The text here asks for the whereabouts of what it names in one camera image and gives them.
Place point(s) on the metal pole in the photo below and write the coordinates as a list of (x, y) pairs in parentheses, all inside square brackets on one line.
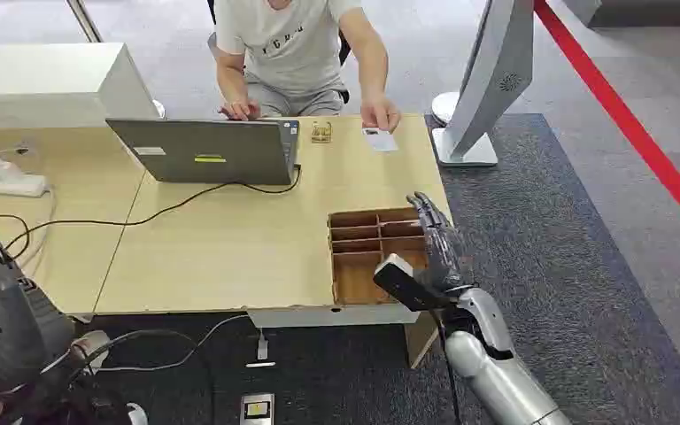
[(85, 20)]

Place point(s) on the grey laptop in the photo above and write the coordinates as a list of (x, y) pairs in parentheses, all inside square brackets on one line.
[(211, 152)]

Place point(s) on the wooden card box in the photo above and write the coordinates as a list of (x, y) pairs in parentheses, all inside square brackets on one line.
[(363, 275)]

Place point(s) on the person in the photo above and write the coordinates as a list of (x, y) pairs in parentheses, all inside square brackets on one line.
[(287, 53)]

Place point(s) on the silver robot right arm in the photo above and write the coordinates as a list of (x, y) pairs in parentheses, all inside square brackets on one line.
[(492, 375)]

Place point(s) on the white card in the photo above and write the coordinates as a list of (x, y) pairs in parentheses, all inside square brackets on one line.
[(382, 142)]

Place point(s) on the silver device with yellow label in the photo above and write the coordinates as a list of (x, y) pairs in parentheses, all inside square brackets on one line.
[(257, 409)]

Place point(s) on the red floor tape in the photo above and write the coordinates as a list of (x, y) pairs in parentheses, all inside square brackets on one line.
[(627, 123)]

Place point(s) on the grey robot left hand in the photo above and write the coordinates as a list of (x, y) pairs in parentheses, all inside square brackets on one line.
[(8, 328)]

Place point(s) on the person's left hand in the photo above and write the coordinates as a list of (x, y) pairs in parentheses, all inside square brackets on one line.
[(380, 112)]

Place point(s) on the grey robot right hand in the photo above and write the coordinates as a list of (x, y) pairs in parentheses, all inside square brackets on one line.
[(442, 252)]

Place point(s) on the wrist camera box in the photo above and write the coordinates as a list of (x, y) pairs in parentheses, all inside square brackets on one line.
[(407, 284), (91, 346)]

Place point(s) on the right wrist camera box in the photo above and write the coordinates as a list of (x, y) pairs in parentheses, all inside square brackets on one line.
[(407, 284)]

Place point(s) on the white round base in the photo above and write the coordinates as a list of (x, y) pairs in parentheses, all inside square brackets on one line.
[(444, 107)]

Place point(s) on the white usb adapter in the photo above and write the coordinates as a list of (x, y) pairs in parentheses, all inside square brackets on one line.
[(262, 349)]

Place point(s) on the white cabinet box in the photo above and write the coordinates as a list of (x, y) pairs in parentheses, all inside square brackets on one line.
[(47, 82)]

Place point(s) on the person's right hand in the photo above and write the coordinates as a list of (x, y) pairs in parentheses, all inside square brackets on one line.
[(240, 110)]

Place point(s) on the dark robot left arm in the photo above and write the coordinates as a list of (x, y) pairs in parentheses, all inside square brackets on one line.
[(52, 405)]

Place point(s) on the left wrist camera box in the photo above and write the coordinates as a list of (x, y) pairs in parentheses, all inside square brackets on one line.
[(91, 346)]

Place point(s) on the silver monitor on stand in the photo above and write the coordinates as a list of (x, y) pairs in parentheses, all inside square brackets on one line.
[(489, 76)]

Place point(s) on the dark grey floor rug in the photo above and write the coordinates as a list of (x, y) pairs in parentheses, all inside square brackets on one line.
[(551, 264)]

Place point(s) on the white power strip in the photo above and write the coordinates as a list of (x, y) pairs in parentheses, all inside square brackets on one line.
[(5, 180)]

